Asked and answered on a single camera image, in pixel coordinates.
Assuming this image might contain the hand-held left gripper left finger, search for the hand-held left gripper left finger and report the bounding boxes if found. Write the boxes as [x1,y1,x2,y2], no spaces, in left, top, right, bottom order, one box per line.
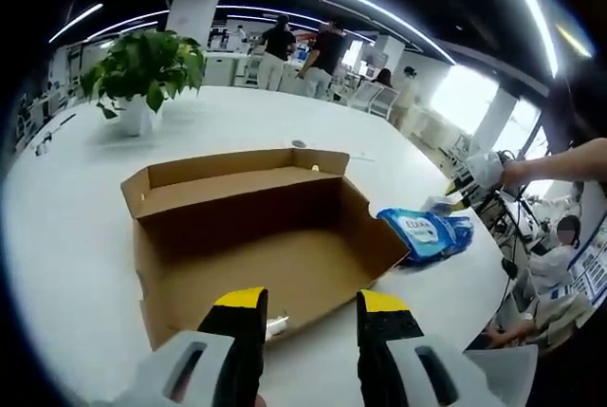
[113,287,269,407]

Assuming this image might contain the brown cardboard shoe box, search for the brown cardboard shoe box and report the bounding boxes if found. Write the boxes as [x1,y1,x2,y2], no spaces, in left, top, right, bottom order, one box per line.
[120,147,412,352]

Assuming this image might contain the thin black white stick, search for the thin black white stick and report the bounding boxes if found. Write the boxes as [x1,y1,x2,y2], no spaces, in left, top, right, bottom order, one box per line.
[32,113,78,157]

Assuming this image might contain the black tripod stand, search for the black tripod stand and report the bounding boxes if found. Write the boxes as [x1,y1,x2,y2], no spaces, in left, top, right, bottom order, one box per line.
[473,187,533,281]

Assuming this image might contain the person's right hand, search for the person's right hand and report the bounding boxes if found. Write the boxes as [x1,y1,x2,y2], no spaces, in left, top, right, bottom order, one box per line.
[501,159,528,188]

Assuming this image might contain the person's beige trousers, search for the person's beige trousers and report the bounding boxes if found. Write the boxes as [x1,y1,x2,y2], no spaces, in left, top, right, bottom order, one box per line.
[478,292,595,357]

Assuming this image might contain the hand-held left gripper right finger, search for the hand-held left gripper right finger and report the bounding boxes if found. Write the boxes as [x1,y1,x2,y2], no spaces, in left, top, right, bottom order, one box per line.
[355,288,485,407]

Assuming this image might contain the green potted plant white pot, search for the green potted plant white pot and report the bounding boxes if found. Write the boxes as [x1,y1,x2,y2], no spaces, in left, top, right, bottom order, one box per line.
[80,30,208,138]

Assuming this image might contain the white office chair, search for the white office chair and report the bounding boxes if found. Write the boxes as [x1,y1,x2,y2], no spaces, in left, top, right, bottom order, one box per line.
[371,84,400,117]
[352,80,381,112]

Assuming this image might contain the blue wet wipes soft pack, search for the blue wet wipes soft pack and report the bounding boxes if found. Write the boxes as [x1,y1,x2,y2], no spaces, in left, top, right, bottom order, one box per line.
[377,207,459,265]

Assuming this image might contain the white medicine box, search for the white medicine box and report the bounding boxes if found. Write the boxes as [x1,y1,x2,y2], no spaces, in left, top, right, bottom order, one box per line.
[421,192,457,215]

